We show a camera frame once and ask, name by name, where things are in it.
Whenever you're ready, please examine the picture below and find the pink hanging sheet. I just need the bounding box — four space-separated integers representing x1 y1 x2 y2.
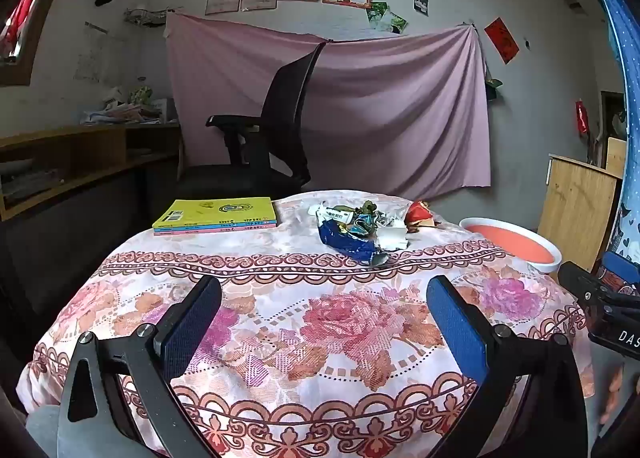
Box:
164 12 492 199

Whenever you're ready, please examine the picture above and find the pink book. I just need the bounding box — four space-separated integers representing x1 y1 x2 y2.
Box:
153 227 277 237

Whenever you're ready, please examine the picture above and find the window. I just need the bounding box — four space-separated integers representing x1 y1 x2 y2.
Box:
0 0 84 87

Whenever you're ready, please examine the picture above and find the yellow book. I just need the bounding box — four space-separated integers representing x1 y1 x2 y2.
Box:
152 197 277 228

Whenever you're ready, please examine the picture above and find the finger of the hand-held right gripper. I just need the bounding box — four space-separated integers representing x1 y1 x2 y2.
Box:
601 251 640 296
557 261 622 310

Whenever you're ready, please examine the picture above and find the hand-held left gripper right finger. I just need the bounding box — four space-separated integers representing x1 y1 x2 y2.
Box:
426 275 588 458

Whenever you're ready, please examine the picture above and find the red paper square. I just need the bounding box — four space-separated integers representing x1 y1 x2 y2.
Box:
484 17 520 64

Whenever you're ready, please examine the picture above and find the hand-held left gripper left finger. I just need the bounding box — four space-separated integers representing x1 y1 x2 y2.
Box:
57 275 223 458

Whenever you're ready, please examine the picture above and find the blue snack wrapper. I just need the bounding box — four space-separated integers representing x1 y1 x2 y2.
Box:
319 218 378 266

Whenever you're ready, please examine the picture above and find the wire wall rack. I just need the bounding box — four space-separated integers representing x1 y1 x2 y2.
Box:
124 6 169 30

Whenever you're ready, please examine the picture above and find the floral pink blanket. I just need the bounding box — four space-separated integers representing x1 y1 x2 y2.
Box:
15 191 596 458

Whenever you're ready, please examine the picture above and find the green photo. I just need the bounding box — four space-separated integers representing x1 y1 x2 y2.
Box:
366 2 390 30
382 12 408 36

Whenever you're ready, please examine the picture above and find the wooden desk shelf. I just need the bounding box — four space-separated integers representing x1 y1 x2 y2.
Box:
0 124 181 222

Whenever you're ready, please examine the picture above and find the black office chair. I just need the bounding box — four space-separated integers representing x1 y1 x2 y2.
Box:
177 41 328 199

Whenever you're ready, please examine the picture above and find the red snack packet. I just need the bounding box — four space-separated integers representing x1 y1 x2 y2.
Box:
404 199 442 234

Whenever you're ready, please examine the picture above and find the blue dotted printed curtain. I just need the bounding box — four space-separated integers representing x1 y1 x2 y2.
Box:
582 0 640 264

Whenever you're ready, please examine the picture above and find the pile of papers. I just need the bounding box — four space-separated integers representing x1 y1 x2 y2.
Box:
80 88 174 127

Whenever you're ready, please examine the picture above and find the white paper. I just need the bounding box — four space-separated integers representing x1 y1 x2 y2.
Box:
375 222 409 250

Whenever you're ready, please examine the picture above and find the white and red basin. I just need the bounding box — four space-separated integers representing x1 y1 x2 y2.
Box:
459 217 563 274

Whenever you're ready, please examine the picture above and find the light wooden cabinet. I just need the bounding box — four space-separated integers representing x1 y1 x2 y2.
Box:
537 153 624 274

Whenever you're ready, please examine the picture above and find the white labelled wrapper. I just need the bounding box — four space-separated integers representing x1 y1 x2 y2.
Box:
307 203 362 227

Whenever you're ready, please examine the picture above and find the person's right hand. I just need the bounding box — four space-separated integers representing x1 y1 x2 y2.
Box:
597 363 628 426

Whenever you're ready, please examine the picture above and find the blue book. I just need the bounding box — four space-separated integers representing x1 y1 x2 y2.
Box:
153 223 277 232

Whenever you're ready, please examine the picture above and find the light wooden panel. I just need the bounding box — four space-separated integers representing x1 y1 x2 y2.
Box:
605 137 628 180

